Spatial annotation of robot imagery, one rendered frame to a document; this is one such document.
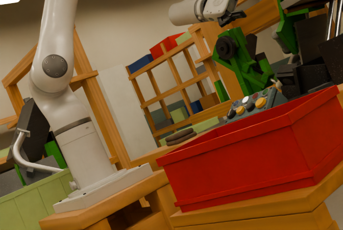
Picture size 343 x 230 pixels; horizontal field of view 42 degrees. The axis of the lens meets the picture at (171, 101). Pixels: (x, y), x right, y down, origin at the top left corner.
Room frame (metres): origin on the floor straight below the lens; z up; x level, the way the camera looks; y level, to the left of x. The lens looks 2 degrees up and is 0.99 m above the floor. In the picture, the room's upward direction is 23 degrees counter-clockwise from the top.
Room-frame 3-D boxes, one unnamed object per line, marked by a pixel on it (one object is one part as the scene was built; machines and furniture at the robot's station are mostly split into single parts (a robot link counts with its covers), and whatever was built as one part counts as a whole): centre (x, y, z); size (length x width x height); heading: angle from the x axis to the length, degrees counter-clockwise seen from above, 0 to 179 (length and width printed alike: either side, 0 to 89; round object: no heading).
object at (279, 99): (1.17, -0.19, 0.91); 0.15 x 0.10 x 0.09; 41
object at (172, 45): (7.76, -0.37, 1.13); 2.48 x 0.54 x 2.27; 40
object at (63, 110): (1.40, 0.32, 1.19); 0.19 x 0.12 x 0.24; 26
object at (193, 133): (1.45, 0.02, 0.91); 0.10 x 0.08 x 0.03; 20
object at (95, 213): (1.36, 0.30, 0.83); 0.32 x 0.32 x 0.04; 37
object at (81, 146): (1.37, 0.30, 0.97); 0.19 x 0.19 x 0.18
